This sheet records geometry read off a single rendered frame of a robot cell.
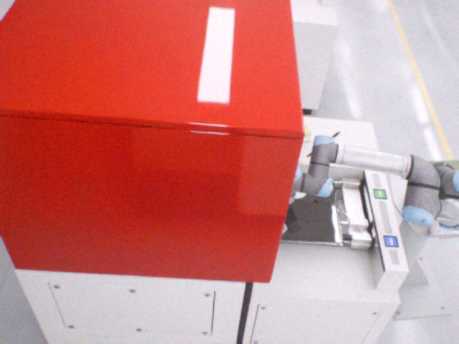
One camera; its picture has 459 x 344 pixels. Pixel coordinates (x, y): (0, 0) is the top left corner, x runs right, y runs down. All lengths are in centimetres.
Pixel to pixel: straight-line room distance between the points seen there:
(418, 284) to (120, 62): 242
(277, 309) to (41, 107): 127
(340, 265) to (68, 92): 135
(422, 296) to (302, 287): 131
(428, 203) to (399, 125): 248
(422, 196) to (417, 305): 137
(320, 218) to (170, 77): 115
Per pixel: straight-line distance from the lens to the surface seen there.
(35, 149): 119
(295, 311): 206
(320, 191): 178
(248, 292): 154
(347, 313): 210
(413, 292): 317
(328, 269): 207
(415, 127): 435
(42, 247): 147
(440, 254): 345
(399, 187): 251
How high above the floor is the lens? 248
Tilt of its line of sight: 47 degrees down
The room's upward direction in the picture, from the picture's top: 10 degrees clockwise
